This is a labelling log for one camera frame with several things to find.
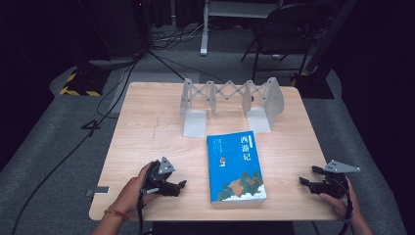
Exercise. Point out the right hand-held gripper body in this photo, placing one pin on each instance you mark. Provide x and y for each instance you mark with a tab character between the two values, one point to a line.
334	186

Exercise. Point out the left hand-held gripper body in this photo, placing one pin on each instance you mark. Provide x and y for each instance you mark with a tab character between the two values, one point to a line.
160	178

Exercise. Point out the blue book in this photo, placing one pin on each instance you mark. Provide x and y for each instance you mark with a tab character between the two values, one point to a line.
235	169

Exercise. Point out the grey extendable metal book rack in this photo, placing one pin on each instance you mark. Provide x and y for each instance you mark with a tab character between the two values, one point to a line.
194	122

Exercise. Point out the person's right hand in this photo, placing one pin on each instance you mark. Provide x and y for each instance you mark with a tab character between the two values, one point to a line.
354	205

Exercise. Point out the person's left hand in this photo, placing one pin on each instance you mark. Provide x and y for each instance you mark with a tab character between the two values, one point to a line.
132	196

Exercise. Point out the grey tape strip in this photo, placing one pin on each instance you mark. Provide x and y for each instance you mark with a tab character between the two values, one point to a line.
101	190

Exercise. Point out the black stand base striped tape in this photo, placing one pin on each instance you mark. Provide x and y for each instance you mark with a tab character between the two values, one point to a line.
84	82

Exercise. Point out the grey slanted stand pole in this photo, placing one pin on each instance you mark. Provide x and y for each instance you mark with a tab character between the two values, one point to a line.
326	39

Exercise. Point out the black folding chair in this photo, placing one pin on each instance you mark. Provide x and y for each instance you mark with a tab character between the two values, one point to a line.
284	39

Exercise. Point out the dark equipment cabinet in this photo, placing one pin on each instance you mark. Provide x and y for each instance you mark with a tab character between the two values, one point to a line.
114	29

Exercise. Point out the white desk frame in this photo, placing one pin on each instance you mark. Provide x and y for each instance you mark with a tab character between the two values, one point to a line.
205	32

